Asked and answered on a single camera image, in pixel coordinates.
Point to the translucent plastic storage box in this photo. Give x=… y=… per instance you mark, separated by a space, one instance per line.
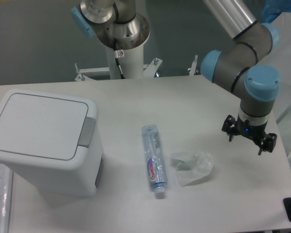
x=280 y=58

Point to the crushed clear plastic water bottle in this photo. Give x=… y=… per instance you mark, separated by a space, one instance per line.
x=156 y=171

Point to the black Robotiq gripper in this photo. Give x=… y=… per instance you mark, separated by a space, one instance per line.
x=252 y=128

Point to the white perforated tray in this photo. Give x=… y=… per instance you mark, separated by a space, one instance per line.
x=6 y=184

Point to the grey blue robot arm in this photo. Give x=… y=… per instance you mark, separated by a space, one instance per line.
x=237 y=71

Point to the crumpled clear plastic wrapper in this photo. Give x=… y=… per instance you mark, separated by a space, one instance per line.
x=191 y=168

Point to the white push-button trash can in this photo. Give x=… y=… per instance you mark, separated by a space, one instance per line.
x=51 y=140

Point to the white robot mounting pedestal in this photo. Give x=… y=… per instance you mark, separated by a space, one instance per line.
x=126 y=40

